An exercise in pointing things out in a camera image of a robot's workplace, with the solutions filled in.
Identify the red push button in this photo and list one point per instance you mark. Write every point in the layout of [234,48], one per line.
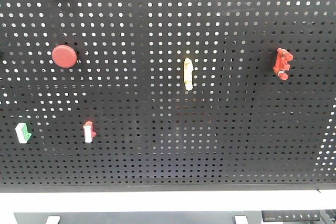
[64,56]

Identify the black perforated pegboard panel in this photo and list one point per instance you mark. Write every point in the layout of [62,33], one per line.
[240,127]

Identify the red plug connector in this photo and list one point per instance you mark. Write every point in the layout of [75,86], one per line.
[282,63]

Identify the black desk height controller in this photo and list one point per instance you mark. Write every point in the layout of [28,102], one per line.
[290,215]

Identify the yellow white toggle switch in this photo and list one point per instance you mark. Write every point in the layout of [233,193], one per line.
[188,74]

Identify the red white rocker switch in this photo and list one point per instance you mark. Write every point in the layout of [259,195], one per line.
[89,133]

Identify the green white rocker switch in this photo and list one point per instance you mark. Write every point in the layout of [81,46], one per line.
[22,133]

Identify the white table frame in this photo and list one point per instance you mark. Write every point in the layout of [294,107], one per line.
[155,201]

